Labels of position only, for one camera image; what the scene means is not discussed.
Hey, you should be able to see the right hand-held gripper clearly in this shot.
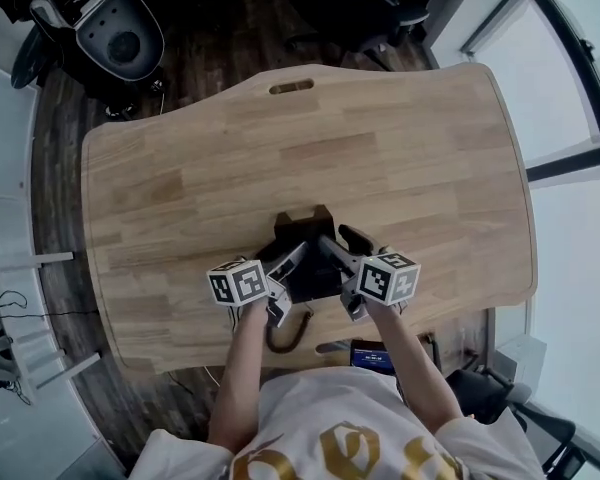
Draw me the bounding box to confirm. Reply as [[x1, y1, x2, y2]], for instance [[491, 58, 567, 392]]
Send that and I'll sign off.
[[317, 234, 423, 323]]

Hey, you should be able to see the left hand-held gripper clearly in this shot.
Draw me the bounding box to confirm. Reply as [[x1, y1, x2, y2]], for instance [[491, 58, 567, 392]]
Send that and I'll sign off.
[[206, 241, 310, 330]]

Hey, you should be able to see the black telephone handset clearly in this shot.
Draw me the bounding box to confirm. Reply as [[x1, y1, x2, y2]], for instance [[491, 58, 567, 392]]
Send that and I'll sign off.
[[337, 223, 381, 258]]

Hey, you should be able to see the black telephone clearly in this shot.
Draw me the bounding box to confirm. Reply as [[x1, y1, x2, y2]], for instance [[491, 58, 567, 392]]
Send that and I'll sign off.
[[256, 204, 345, 305]]

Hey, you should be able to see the black telephone cord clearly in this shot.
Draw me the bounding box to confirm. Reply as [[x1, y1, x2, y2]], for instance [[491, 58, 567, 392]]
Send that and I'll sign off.
[[265, 309, 314, 355]]

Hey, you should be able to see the person's right forearm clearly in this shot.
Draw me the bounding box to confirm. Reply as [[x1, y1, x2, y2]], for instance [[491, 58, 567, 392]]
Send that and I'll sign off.
[[367, 301, 467, 437]]

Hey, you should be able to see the person's left forearm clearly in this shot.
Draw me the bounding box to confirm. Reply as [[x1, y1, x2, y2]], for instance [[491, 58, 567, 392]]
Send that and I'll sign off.
[[207, 301, 282, 455]]

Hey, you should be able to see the black device with blue screen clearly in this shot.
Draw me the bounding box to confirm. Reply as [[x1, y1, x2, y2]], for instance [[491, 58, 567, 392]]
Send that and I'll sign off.
[[349, 339, 397, 375]]

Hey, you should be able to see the wooden table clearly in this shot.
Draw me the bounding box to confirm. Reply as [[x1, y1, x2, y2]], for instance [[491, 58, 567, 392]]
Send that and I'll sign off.
[[79, 62, 539, 376]]

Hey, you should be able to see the white shirt with gold print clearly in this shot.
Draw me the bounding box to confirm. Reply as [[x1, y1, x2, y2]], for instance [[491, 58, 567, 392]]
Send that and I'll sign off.
[[128, 366, 534, 480]]

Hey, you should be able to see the grey and black office chair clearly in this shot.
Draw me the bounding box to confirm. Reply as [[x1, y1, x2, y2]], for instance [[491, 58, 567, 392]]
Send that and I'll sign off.
[[444, 366, 581, 480]]

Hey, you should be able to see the white metal rack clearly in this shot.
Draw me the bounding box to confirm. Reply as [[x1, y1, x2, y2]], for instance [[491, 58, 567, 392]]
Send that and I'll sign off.
[[0, 250, 103, 405]]

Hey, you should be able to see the white and black wheeled machine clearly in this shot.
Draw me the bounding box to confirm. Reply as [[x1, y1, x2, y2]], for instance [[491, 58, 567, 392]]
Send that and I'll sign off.
[[10, 0, 167, 89]]

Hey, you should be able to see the black floor cable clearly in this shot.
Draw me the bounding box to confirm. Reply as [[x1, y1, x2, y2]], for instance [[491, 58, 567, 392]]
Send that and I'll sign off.
[[0, 266, 84, 405]]

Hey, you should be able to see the black window frame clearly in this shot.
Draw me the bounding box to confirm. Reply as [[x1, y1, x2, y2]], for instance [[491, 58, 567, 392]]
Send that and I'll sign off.
[[459, 0, 600, 182]]

